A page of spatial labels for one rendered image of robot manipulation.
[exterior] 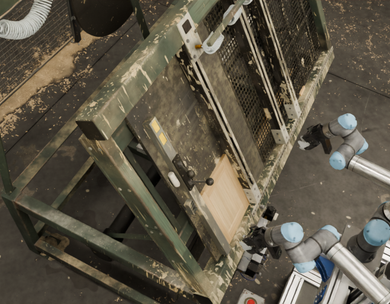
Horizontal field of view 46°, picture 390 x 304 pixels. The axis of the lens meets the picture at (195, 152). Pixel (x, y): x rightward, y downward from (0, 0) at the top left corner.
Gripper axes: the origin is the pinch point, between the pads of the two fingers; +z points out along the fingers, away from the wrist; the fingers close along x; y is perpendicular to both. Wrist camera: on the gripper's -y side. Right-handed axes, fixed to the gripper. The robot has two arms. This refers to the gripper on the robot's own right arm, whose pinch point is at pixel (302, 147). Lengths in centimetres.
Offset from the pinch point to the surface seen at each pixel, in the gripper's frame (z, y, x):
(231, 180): 30.3, 13.8, 24.2
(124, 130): -3, 76, 63
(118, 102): -25, 85, 68
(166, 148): 0, 58, 54
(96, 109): -25, 89, 76
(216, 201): 29, 16, 41
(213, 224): 29, 11, 53
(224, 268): 41, -11, 62
